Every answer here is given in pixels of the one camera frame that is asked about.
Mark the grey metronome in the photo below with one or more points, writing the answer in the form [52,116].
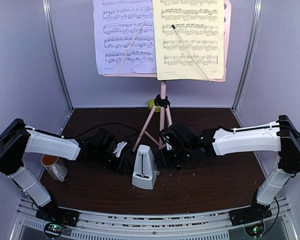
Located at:
[145,170]

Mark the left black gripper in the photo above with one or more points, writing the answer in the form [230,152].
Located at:
[120,167]

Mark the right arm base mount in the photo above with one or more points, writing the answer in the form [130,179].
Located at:
[248,215]

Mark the patterned mug orange inside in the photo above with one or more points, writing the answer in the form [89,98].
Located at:
[55,167]

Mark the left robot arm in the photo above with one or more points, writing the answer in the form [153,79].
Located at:
[18,138]

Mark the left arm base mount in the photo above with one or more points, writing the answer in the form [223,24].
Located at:
[64,217]

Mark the green bowl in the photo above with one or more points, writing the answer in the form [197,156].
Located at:
[151,105]

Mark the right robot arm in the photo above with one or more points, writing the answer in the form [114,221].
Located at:
[278,136]

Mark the aluminium front rail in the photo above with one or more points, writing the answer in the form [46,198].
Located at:
[211,225]

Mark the lavender sheet music paper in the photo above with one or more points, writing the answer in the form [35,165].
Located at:
[124,37]

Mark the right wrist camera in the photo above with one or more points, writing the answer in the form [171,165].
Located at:
[165,136]

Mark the pink music stand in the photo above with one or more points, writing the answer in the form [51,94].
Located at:
[162,99]

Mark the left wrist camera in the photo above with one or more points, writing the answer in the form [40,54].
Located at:
[119,148]

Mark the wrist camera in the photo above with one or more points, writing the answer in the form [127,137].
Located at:
[119,148]
[165,136]

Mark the yellowed sheet music paper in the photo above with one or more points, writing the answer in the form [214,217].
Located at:
[189,39]

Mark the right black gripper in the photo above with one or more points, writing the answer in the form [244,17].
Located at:
[164,161]

